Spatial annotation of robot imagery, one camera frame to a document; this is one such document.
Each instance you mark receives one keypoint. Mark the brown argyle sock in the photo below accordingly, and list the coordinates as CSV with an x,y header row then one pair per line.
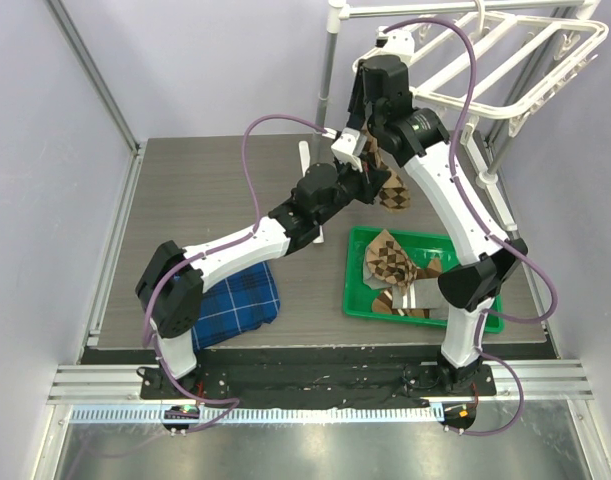
x,y
388,261
394,195

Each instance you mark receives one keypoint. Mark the white plastic clip hanger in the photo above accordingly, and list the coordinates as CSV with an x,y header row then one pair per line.
x,y
444,76

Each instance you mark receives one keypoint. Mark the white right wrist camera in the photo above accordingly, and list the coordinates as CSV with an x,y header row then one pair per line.
x,y
397,42

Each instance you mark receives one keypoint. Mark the grey sock white stripes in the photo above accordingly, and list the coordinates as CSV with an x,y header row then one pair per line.
x,y
371,281

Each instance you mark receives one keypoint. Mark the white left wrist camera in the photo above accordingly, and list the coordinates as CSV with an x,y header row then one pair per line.
x,y
346,148

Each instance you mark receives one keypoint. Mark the white slotted cable duct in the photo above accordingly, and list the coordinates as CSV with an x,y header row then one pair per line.
x,y
160,413

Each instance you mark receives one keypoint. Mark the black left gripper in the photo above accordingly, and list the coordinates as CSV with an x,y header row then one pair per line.
x,y
370,180

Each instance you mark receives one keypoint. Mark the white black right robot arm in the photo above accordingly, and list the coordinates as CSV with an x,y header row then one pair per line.
x,y
420,144

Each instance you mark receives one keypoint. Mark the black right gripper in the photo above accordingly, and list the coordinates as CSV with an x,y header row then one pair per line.
x,y
361,114

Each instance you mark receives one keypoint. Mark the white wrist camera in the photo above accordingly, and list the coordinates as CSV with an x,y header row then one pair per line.
x,y
397,42
346,148

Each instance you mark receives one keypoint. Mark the blue plaid folded cloth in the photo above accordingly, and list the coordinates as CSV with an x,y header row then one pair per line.
x,y
242,302

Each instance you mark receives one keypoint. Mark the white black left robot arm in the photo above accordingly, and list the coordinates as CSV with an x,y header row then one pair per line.
x,y
175,281

